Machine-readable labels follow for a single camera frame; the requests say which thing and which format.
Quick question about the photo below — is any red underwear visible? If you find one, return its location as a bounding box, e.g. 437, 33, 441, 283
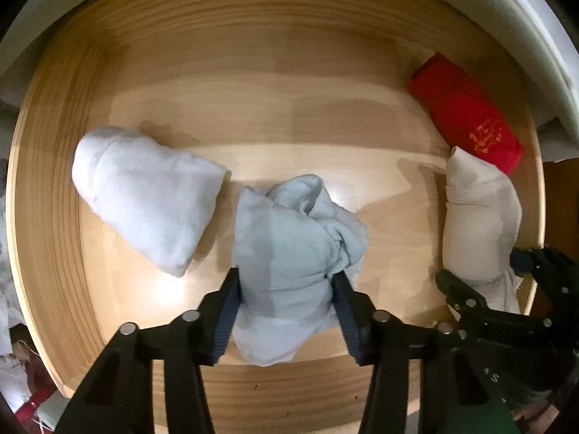
408, 52, 526, 176

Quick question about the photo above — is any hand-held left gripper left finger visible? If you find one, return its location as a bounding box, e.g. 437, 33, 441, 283
56, 267, 242, 434

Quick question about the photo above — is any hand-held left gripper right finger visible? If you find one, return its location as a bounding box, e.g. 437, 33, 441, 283
331, 271, 521, 434

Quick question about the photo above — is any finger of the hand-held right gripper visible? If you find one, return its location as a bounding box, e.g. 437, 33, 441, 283
435, 269, 494, 326
510, 245, 579, 326

